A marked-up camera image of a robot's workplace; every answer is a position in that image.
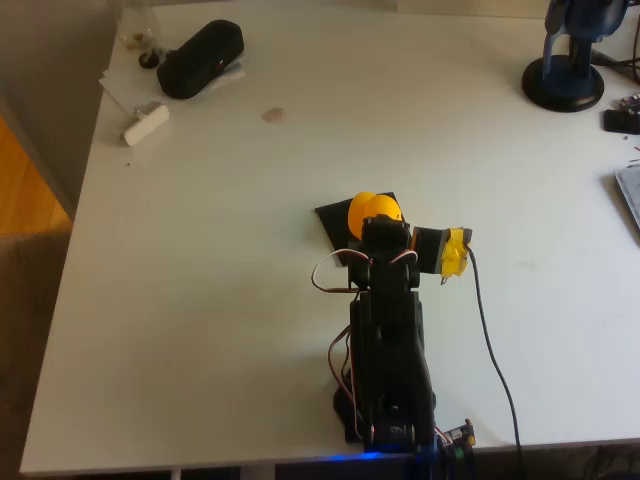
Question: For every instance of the small electronics part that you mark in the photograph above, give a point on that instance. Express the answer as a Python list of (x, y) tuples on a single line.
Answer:
[(631, 102)]

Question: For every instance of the small black phone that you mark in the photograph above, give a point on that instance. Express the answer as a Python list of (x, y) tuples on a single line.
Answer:
[(622, 121)]

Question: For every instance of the clear glass flask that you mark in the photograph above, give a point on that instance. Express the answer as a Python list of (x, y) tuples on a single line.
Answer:
[(137, 35)]

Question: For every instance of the grey laptop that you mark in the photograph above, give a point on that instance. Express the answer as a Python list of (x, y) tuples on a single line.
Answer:
[(631, 192)]

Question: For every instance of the white power adapter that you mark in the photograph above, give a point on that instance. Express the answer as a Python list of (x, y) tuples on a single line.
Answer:
[(147, 125)]

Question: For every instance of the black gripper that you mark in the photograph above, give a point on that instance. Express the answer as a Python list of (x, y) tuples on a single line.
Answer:
[(382, 229)]

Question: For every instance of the small black round cap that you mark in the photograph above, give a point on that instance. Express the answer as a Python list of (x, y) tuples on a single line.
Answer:
[(148, 60)]

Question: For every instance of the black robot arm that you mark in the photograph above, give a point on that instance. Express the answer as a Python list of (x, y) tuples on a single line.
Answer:
[(395, 350)]

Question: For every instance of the small controller circuit board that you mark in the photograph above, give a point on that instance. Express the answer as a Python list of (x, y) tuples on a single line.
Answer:
[(457, 437)]

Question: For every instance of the black oblong speaker case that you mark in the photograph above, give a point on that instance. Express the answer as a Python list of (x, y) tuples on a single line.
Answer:
[(200, 60)]

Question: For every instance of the blue microphone on black base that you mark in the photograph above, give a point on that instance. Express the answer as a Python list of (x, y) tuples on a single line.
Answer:
[(562, 85)]

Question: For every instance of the black camera with yellow tape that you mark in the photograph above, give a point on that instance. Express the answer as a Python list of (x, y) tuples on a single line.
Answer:
[(425, 247)]

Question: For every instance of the black square mat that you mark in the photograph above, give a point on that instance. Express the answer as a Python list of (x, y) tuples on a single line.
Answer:
[(332, 225)]

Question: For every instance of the yellow rubber duck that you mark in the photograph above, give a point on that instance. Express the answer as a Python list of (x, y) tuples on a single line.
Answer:
[(370, 207)]

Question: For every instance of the white paper sheets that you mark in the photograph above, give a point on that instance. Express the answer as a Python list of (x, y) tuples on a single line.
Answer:
[(130, 85)]

